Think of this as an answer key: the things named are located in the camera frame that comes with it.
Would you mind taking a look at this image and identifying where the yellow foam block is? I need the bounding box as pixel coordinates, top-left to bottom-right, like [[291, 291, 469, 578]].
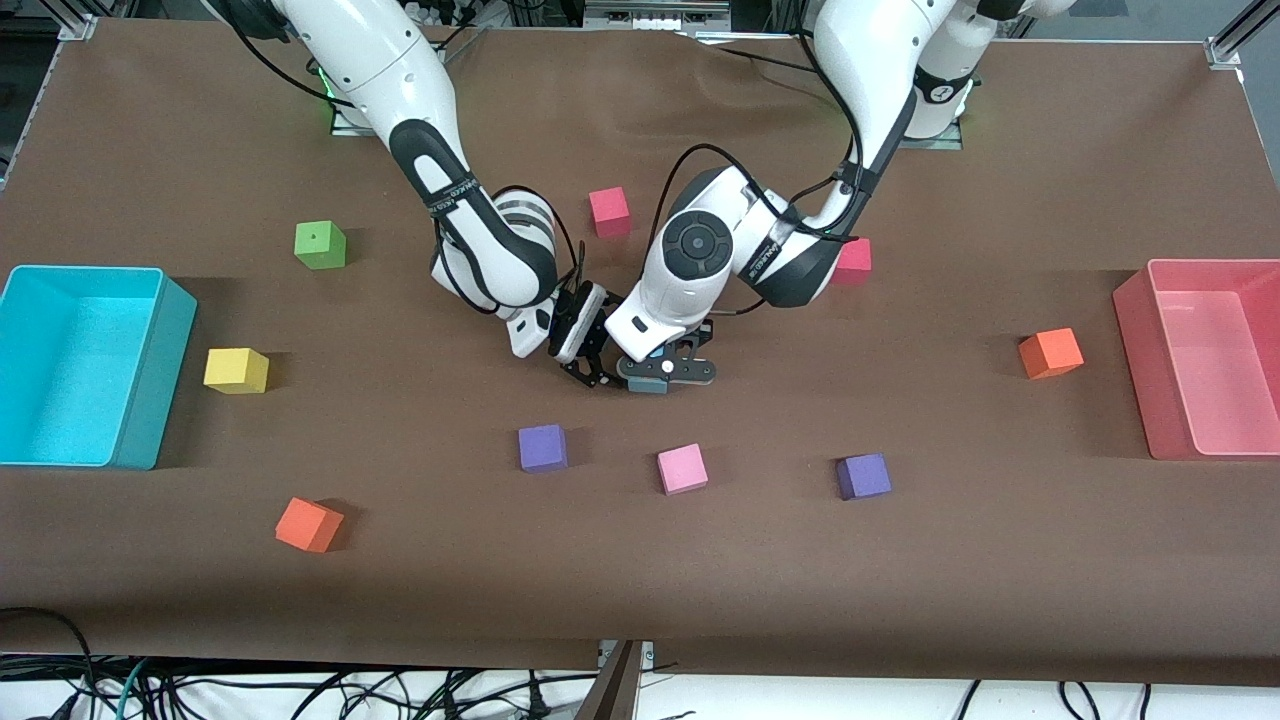
[[203, 347, 270, 395]]

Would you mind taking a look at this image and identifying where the cyan plastic bin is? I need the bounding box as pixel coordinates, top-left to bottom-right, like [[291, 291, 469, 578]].
[[0, 265, 199, 471]]

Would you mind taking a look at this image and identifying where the black looped cable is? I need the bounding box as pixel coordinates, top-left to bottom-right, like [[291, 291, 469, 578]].
[[0, 606, 98, 720]]

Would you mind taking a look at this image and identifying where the black cable on cover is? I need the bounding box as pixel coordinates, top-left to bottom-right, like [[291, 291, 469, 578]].
[[690, 38, 831, 79]]

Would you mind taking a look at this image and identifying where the brown table cover sheet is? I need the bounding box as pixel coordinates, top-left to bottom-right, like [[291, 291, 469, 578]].
[[0, 18, 1280, 687]]

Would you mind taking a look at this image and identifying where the purple foam block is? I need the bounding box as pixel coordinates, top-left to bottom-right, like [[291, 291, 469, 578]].
[[518, 424, 569, 474], [837, 453, 892, 501]]

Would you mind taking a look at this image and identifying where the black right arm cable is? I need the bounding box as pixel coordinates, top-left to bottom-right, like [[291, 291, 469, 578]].
[[225, 20, 591, 321]]

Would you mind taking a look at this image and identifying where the black base cable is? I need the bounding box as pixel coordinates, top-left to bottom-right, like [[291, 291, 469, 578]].
[[430, 0, 493, 56]]

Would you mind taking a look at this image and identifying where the red foam block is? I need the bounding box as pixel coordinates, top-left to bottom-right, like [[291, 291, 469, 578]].
[[833, 237, 873, 287], [588, 186, 633, 239]]

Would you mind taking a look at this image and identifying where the teal cable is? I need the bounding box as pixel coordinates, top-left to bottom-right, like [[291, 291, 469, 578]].
[[112, 657, 153, 720]]

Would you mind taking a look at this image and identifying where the pink plastic bin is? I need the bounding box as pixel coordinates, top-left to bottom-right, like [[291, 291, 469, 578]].
[[1112, 258, 1280, 462]]

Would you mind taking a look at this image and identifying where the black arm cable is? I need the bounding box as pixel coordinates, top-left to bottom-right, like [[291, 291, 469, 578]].
[[225, 20, 591, 321], [654, 28, 873, 247]]

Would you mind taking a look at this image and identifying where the orange foam block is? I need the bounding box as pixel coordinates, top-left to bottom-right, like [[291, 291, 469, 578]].
[[1018, 327, 1085, 381], [275, 496, 345, 554]]

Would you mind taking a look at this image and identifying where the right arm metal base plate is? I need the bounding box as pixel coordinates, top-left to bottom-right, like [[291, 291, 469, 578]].
[[328, 95, 379, 139]]

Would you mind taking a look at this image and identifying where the green foam block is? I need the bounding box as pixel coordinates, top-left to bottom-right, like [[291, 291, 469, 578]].
[[294, 220, 348, 271]]

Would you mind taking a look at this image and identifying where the grey device box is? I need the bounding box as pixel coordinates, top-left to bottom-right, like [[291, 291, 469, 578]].
[[583, 0, 733, 33]]

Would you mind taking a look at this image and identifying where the pink foam block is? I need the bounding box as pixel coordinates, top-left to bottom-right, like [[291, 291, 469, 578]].
[[657, 443, 709, 496]]

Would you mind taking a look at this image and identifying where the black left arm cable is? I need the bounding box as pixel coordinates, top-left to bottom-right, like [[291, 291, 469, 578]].
[[654, 28, 873, 247]]

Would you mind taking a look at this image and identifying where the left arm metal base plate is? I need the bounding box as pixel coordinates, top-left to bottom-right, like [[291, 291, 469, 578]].
[[898, 120, 965, 152]]

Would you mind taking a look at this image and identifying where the dark brown post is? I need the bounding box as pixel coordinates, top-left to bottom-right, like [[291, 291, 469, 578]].
[[574, 640, 644, 720]]

